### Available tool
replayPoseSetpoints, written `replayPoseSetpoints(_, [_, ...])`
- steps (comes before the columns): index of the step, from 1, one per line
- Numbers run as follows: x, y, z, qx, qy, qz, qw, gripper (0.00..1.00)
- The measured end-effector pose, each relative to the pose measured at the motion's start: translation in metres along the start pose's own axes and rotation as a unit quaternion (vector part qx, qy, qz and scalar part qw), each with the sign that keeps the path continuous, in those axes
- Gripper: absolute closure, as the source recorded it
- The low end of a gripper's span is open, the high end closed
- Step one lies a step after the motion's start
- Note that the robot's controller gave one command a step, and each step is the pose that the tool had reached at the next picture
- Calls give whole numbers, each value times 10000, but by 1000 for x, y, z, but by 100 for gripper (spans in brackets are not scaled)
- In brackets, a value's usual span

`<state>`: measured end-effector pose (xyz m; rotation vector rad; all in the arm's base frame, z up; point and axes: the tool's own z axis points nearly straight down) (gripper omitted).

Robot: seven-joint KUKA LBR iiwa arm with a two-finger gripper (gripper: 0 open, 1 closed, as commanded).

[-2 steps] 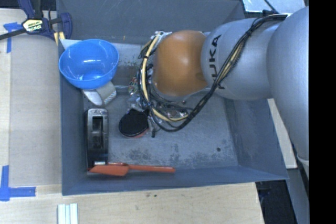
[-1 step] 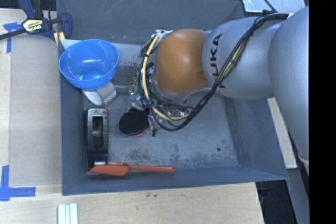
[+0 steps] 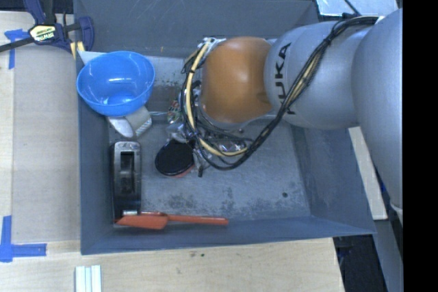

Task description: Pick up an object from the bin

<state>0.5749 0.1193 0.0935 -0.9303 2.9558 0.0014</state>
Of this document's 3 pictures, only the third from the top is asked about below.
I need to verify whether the grey metal bin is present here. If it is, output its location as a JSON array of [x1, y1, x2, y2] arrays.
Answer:
[[71, 0, 377, 256]]

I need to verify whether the black round disc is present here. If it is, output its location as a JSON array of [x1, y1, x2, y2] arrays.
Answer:
[[154, 140, 196, 178]]

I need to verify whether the clear printed plastic packet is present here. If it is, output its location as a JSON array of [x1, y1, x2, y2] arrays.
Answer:
[[166, 98, 192, 144]]

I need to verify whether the black tape dispenser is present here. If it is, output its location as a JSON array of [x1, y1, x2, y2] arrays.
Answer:
[[109, 140, 143, 222]]

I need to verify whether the orange plastic scoop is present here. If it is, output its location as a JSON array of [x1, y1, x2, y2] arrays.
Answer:
[[114, 211, 229, 230]]

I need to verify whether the blue plastic bowl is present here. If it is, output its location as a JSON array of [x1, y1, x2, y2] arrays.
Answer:
[[75, 50, 156, 118]]

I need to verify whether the pale wood board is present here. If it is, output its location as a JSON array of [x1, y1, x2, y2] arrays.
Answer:
[[12, 44, 82, 245]]

